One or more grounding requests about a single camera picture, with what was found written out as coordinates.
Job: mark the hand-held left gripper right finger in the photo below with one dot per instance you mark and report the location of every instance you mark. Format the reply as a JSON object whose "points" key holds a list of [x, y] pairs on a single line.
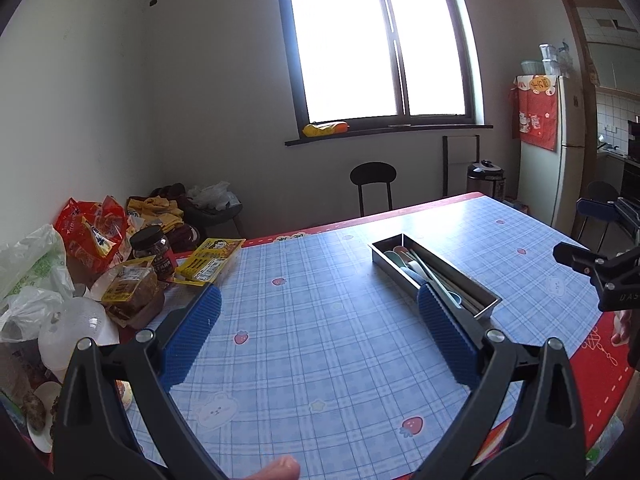
{"points": [[447, 335]]}

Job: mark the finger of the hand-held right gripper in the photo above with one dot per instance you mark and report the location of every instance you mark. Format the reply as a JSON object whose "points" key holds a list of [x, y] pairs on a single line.
{"points": [[580, 259]]}

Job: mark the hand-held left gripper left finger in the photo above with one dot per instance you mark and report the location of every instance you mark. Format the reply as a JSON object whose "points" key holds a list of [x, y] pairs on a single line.
{"points": [[192, 335]]}

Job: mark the metal utensil tray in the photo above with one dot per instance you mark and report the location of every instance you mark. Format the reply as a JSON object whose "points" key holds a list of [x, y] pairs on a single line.
{"points": [[487, 310]]}

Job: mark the blue plastic spoon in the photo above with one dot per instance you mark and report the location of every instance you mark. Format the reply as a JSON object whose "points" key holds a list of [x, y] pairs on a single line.
{"points": [[435, 277]]}

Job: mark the green spoon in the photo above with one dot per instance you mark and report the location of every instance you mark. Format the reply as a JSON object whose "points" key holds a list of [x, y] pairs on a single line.
{"points": [[391, 258]]}

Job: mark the pink spoon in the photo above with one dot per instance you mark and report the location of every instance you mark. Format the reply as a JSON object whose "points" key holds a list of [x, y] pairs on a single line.
{"points": [[400, 249]]}

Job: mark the person's right hand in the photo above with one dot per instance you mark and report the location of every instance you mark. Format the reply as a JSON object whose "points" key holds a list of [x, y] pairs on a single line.
{"points": [[621, 327]]}

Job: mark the person's left hand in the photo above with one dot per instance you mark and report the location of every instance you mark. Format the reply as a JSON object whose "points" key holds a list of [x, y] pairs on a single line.
{"points": [[280, 467]]}

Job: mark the blue seat chair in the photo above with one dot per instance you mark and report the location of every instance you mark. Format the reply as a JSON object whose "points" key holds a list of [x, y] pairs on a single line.
{"points": [[602, 191]]}

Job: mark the brown food package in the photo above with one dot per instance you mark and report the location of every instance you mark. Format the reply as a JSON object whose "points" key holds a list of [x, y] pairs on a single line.
{"points": [[132, 290]]}

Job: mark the yellow flat food package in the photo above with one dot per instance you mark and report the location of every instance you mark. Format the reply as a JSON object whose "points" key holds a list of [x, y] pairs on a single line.
{"points": [[210, 260]]}

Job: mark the white fridge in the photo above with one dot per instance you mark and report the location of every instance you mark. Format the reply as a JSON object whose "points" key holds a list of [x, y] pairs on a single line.
{"points": [[545, 185]]}

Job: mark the small cardboard box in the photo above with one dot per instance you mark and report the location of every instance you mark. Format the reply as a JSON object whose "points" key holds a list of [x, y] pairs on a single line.
{"points": [[516, 206]]}

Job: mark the dark food jar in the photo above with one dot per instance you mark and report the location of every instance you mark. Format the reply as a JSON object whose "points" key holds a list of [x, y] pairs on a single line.
{"points": [[152, 252]]}

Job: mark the dark red cloth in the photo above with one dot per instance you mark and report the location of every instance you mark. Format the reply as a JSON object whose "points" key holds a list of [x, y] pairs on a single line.
{"points": [[182, 237]]}

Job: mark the black pressure cooker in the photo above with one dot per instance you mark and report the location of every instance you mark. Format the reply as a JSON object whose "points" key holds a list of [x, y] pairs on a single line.
{"points": [[487, 182]]}

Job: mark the blue plaid table mat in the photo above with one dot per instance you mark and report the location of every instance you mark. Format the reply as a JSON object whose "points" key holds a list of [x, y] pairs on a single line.
{"points": [[325, 350]]}

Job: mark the dark stool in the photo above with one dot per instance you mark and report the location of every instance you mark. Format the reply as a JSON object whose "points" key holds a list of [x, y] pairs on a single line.
{"points": [[225, 215]]}

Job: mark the yellow cloth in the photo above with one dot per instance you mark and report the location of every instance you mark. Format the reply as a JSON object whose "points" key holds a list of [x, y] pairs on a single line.
{"points": [[155, 210]]}

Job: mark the crumpled white plastic bag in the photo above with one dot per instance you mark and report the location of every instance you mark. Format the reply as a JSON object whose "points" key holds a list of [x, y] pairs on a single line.
{"points": [[212, 195]]}

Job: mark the red snack bag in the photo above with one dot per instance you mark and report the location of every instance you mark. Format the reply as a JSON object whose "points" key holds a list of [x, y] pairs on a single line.
{"points": [[80, 240]]}

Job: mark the red hanging cloth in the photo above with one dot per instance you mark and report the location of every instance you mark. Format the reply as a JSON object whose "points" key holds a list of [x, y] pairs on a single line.
{"points": [[540, 115]]}

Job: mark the green print plastic bag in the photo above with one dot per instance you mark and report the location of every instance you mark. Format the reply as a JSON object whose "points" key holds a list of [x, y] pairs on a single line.
{"points": [[35, 265]]}

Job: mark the black round back chair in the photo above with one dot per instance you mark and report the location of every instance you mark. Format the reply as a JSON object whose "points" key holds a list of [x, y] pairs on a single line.
{"points": [[372, 175]]}

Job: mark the white plate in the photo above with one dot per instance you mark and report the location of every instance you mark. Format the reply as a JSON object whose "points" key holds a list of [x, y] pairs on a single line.
{"points": [[42, 440]]}

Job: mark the white plastic box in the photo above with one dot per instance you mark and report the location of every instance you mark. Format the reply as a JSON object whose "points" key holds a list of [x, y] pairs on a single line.
{"points": [[532, 67]]}

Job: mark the clear plastic container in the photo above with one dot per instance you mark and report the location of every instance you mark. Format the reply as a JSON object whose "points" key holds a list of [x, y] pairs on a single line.
{"points": [[547, 60]]}

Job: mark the dark window sill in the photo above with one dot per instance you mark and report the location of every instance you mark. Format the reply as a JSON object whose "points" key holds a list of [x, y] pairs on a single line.
{"points": [[400, 132]]}

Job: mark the yellow packet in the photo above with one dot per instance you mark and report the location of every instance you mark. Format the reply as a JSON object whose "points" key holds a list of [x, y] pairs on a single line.
{"points": [[322, 130]]}

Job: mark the dark framed window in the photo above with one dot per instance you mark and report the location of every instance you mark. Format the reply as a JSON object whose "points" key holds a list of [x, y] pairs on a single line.
{"points": [[340, 35]]}

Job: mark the dark folding frame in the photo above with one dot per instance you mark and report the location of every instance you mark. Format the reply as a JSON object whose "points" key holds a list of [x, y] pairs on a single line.
{"points": [[460, 136]]}

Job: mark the wooden door frame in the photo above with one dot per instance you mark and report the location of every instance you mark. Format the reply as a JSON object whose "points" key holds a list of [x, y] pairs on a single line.
{"points": [[575, 25]]}

